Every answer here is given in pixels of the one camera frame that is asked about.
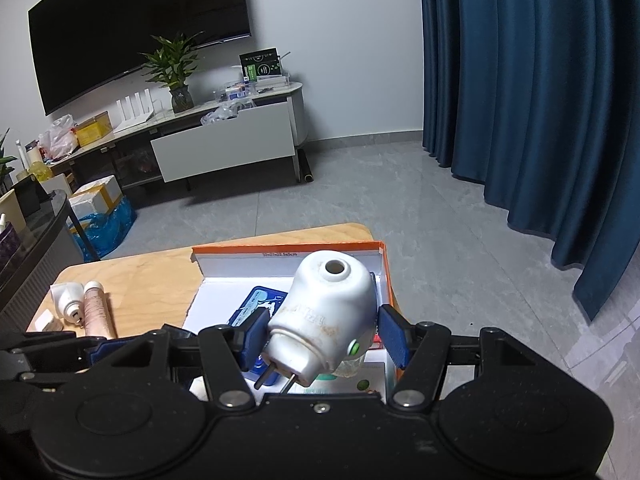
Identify orange and white cardboard box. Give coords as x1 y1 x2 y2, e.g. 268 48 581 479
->
186 241 402 402

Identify crumpled clear plastic bag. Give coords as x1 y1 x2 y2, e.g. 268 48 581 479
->
200 102 256 126

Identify black wall television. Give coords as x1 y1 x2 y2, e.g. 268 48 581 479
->
27 0 252 117

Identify black and green box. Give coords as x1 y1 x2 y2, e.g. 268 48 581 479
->
238 47 282 81

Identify green plant in glass vase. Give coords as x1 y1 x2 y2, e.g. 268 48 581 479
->
138 32 204 115

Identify white cabinet drawer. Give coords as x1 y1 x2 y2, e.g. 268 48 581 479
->
150 96 297 184

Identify blue plastic bag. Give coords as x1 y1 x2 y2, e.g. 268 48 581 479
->
70 196 138 262

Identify small white block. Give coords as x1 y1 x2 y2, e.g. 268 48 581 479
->
33 309 64 332

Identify blue tissue pack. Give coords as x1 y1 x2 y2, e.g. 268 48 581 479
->
227 285 292 387

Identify green and white box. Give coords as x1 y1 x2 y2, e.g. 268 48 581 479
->
356 347 387 397

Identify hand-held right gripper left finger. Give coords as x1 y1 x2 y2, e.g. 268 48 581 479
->
107 306 271 410

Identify dark blue curtain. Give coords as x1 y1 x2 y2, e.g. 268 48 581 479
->
417 0 640 322

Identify green leafy plant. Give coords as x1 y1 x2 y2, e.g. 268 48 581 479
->
0 129 19 192

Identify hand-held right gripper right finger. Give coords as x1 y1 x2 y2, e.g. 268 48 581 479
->
377 304 538 410

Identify yellow cardboard box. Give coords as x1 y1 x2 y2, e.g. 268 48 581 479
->
75 111 112 148

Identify clear plastic organizer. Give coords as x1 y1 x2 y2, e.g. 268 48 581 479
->
212 79 292 107

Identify beige box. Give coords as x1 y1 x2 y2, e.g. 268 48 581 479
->
0 194 27 234

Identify white router with antennas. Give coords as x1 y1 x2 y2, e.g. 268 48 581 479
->
112 88 155 135

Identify white and black television cabinet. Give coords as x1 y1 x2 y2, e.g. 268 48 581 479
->
30 80 307 207

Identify black rolled mat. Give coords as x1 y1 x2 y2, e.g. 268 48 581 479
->
298 147 316 183

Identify stacked white cardboard boxes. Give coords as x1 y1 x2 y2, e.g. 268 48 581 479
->
67 174 124 234

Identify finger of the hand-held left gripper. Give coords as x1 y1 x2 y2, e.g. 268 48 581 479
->
16 366 92 387
0 331 119 364

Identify pink tube bottle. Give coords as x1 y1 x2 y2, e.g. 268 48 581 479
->
82 280 118 339

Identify white and red plastic bag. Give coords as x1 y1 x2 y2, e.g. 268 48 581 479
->
38 114 80 160

